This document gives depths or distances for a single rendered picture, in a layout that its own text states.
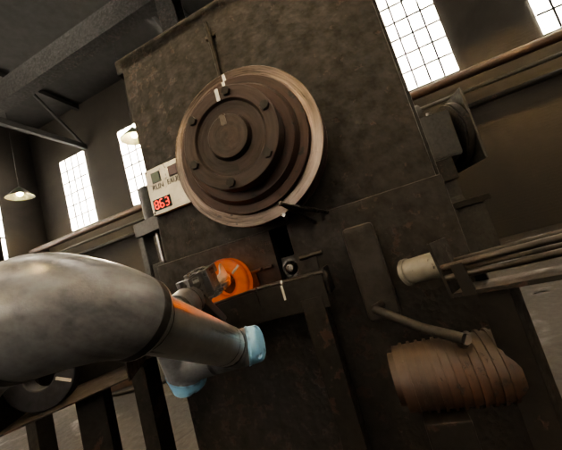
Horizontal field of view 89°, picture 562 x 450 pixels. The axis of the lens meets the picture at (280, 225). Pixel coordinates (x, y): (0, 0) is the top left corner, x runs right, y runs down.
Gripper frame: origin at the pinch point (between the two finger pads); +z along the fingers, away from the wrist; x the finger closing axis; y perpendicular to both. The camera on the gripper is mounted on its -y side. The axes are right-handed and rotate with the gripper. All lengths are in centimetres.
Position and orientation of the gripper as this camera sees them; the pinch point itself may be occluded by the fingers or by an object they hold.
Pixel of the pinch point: (226, 277)
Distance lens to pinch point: 91.5
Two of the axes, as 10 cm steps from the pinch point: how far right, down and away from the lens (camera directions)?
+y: -3.5, -9.3, -1.2
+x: -9.1, 3.1, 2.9
